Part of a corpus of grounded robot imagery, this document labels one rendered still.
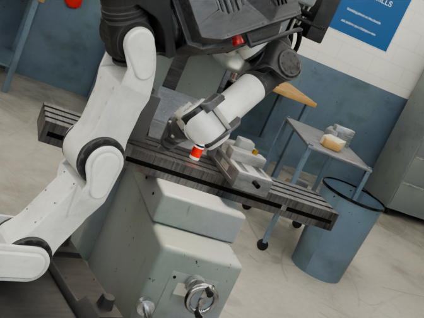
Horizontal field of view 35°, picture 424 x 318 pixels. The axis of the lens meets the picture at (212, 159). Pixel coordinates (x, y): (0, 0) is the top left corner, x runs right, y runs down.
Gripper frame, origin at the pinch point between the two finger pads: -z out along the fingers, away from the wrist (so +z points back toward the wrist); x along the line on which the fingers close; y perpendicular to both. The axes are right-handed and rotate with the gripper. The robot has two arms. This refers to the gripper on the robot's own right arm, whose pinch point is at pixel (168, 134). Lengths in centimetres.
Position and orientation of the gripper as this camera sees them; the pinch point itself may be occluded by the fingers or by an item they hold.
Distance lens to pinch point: 233.2
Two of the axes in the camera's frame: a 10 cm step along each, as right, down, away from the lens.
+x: 3.4, -9.0, 2.8
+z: 4.0, -1.3, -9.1
